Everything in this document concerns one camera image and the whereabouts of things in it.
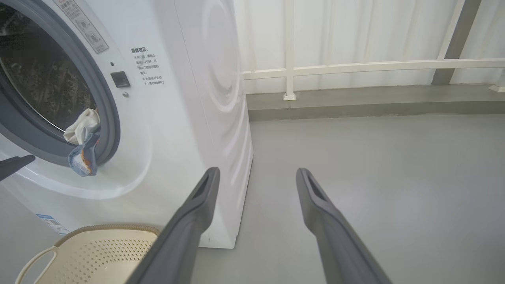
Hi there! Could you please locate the grey warning sticker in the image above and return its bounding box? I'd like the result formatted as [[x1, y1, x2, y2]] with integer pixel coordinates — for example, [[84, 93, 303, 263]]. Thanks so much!
[[53, 0, 109, 54]]

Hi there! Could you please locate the grey rubber door gasket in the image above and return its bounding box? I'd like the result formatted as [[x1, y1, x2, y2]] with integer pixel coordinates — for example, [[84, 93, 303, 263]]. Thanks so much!
[[0, 0, 121, 167]]

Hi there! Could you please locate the black door latch socket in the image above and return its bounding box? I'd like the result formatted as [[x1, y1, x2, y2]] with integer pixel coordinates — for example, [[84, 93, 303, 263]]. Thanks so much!
[[110, 71, 131, 88]]

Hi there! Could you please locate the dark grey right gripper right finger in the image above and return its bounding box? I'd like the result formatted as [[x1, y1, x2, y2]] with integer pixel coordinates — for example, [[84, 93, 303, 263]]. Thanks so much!
[[296, 168, 393, 284]]

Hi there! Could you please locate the blue orange printed garment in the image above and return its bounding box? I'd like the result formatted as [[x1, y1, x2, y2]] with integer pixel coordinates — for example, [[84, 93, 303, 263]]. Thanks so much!
[[68, 133, 100, 177]]

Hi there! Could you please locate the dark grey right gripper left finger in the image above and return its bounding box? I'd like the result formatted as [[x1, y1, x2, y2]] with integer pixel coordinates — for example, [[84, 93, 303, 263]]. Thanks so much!
[[126, 167, 221, 284]]

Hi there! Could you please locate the cream printed garment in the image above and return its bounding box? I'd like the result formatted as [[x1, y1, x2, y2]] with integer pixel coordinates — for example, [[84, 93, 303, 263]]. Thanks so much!
[[63, 108, 101, 146]]

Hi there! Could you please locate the blue white energy label sticker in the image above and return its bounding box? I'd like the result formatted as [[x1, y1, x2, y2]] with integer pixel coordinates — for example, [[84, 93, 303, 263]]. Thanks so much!
[[36, 214, 71, 236]]

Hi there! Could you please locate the perforated steel washer drum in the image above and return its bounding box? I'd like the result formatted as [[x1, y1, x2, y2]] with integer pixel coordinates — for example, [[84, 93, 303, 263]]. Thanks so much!
[[0, 4, 97, 131]]

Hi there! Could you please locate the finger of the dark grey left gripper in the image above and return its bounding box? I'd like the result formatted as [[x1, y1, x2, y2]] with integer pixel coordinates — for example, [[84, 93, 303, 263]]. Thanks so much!
[[0, 155, 36, 182]]

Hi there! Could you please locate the white metal railing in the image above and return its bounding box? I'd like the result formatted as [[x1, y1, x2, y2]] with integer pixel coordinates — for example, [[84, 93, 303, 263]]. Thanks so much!
[[243, 0, 505, 101]]

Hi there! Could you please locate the white front-loading washing machine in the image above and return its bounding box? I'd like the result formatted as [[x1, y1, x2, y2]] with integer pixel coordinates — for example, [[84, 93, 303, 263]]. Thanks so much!
[[0, 0, 254, 250]]

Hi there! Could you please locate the cream perforated laundry basket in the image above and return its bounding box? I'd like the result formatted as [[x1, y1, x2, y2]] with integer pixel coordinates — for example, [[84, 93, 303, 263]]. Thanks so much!
[[15, 224, 160, 284]]

